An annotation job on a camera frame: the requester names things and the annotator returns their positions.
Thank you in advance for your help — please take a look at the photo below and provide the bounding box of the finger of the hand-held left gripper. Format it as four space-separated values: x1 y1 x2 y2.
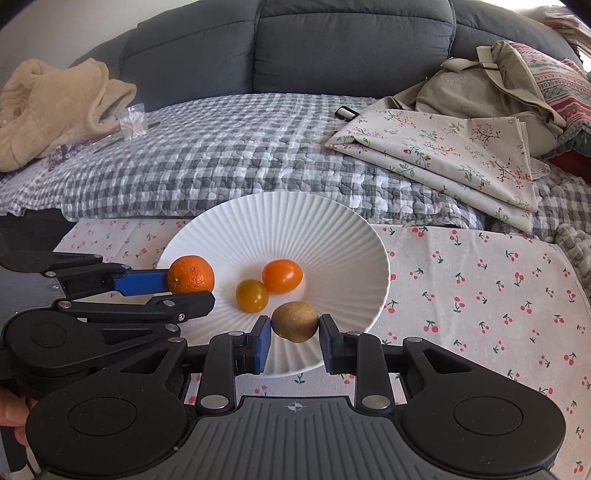
55 292 216 346
0 253 170 301

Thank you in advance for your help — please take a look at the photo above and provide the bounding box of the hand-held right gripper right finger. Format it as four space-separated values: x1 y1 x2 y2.
318 314 488 411

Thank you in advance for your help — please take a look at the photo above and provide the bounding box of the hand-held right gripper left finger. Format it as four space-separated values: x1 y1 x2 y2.
95 316 273 415

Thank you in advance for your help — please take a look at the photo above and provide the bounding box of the orange tangerine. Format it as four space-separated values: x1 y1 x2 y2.
167 255 216 295

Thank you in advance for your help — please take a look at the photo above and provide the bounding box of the brown kiwi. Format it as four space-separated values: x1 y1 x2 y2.
270 301 319 343

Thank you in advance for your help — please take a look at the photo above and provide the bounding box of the white ribbed plate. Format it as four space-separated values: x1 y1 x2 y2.
157 191 391 377

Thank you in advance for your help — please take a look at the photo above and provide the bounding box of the person's left hand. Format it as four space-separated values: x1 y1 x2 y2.
0 387 41 447

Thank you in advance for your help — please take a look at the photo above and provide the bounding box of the small greenish tomato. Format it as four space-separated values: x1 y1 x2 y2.
235 279 270 313

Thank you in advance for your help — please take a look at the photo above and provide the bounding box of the orange tomato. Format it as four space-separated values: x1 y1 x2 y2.
262 259 304 295

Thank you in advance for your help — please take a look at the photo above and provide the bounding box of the grey gingham quilted blanket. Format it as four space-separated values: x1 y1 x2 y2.
0 92 591 232

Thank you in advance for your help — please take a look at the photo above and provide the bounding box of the dark patterned pouch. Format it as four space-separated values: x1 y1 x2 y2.
46 142 95 164

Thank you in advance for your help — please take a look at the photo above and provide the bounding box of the bag of cotton swabs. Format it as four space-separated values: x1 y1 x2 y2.
116 105 147 140

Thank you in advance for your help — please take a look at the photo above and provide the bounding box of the cherry print tablecloth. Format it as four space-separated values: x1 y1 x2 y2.
18 217 591 480

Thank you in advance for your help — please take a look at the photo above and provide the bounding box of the beige fleece blanket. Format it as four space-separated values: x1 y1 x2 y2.
0 58 139 172

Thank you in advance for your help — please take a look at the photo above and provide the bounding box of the folded floral cloth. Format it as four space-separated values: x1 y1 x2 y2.
325 99 552 234

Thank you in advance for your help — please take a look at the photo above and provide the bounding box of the grey knitted blanket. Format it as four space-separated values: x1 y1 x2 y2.
554 224 591 296

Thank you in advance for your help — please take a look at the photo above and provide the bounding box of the beige canvas bag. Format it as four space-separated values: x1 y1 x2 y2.
335 41 566 160

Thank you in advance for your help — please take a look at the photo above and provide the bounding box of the grey sofa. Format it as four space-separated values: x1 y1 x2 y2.
69 0 583 100

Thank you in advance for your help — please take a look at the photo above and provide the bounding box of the red cushion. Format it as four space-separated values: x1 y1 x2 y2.
549 148 591 183

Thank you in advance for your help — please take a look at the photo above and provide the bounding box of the striped patterned pillow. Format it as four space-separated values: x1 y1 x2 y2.
508 41 591 139

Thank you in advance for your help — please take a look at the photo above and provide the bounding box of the stack of papers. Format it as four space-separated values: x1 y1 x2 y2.
542 4 589 51

